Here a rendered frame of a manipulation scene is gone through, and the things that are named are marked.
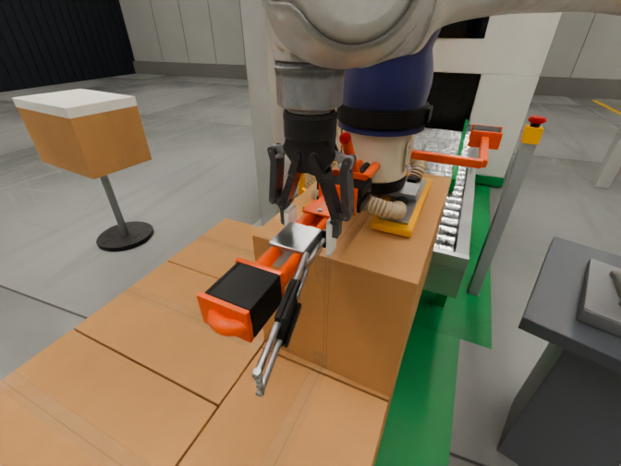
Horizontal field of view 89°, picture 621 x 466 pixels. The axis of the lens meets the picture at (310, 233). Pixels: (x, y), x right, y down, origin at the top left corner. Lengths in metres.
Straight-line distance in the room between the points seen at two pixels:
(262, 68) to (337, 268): 1.67
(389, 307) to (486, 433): 1.02
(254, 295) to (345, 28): 0.29
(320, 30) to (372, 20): 0.03
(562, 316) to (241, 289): 0.85
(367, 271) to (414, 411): 1.01
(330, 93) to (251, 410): 0.78
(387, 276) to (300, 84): 0.42
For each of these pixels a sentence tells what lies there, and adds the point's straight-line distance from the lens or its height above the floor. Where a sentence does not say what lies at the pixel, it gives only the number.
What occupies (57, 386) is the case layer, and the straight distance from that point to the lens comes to 1.19.
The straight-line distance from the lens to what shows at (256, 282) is 0.41.
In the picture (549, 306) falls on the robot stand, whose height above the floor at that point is 0.75.
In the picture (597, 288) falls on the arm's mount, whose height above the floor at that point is 0.78.
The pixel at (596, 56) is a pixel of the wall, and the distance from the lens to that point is 10.47.
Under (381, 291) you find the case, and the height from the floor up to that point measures 0.90.
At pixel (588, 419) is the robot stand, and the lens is 1.36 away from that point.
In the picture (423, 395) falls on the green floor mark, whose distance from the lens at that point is 1.66.
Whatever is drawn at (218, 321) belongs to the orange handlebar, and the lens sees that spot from 0.40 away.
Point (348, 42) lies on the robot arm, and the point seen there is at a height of 1.36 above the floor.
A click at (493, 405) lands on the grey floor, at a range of 1.75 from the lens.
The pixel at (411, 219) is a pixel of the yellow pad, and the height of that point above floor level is 0.97.
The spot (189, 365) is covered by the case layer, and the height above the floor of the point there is 0.54.
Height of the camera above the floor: 1.37
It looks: 33 degrees down
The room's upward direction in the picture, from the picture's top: straight up
